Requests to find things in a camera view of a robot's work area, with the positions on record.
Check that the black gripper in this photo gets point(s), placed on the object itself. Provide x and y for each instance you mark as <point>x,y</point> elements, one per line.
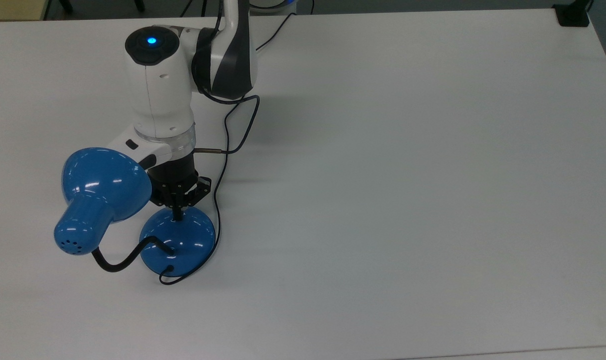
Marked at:
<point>175,175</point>

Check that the blue gooseneck desk lamp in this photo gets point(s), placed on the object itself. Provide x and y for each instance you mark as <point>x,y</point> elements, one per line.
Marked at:
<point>103,185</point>

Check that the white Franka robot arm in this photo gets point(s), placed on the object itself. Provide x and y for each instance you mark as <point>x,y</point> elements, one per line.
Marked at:
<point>158,90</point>

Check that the black stand leg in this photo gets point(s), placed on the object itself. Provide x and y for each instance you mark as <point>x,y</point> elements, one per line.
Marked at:
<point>139,5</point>
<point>66,6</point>

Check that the black table clamp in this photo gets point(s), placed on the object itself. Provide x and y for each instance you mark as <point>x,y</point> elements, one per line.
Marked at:
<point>572,14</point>

